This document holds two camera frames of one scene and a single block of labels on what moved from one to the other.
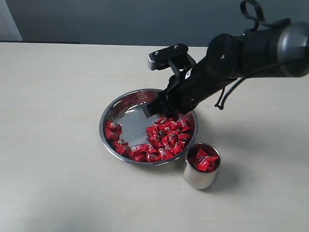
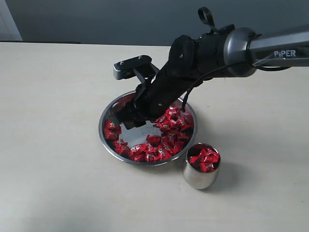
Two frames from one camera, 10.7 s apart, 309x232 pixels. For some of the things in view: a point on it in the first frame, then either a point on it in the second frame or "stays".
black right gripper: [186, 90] → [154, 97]
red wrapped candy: [112, 133] stays
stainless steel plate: [131, 137] stays
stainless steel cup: [202, 165] stays
